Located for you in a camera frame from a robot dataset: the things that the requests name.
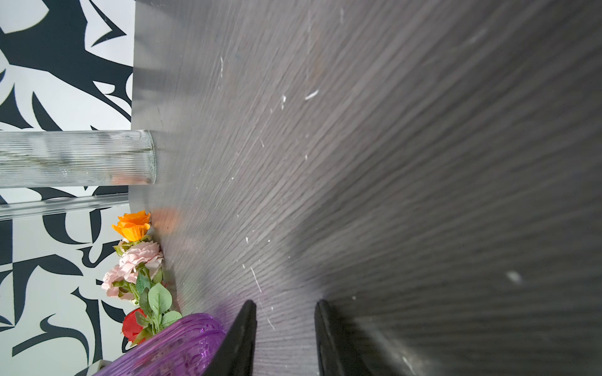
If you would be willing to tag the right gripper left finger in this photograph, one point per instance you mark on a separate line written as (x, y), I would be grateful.
(235, 356)

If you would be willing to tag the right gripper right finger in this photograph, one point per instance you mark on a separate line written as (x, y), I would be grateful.
(337, 355)

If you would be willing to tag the blue purple glass vase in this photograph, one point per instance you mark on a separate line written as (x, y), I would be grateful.
(184, 348)

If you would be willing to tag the clear glass vase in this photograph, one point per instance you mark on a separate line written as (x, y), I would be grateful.
(77, 158)

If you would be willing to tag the orange rose stem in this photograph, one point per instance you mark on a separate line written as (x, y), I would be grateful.
(133, 226)

